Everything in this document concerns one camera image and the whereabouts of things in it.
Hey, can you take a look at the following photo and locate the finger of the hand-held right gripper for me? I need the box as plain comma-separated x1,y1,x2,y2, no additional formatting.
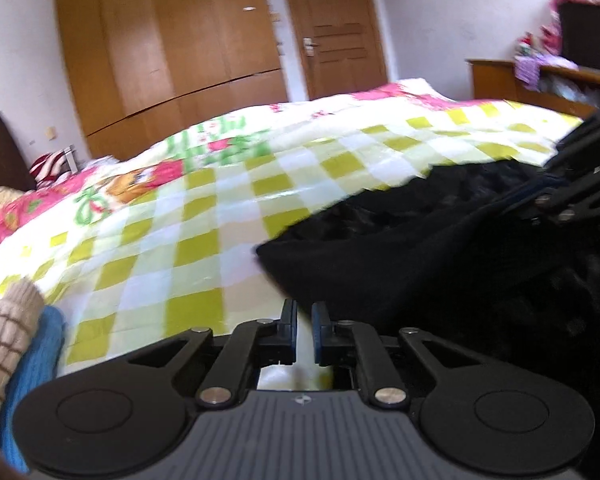
495,162,600,226
550,109,600,177

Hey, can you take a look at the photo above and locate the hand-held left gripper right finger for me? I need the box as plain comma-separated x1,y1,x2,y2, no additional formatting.
311,301,483,408

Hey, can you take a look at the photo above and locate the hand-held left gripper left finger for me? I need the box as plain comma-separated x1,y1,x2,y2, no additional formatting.
129,299,299,408

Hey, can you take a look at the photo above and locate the black fleece garment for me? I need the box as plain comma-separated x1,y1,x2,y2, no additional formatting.
255,157,600,480

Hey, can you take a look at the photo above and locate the purple cloth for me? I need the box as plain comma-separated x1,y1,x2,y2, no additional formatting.
513,55,544,92

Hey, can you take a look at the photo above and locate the dark screen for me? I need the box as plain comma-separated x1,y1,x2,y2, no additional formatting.
557,0,600,77

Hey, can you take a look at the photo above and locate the checked cartoon print blanket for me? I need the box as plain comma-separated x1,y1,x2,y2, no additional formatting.
0,77,586,392

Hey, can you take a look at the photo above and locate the wooden door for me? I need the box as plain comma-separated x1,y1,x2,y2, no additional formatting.
277,0,392,102

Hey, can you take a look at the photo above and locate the blue cloth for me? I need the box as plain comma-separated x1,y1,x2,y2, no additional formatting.
0,305,67,473

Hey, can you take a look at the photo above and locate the beige checked sweater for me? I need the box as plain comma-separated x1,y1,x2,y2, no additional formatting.
0,280,46,443

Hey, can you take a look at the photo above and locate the red white striped cloth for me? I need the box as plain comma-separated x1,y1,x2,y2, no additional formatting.
29,150,74,184

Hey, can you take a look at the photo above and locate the wooden wardrobe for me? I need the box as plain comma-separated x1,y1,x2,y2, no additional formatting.
54,0,291,162

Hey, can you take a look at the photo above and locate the dark brown headboard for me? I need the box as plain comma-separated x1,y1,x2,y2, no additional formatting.
0,112,34,195

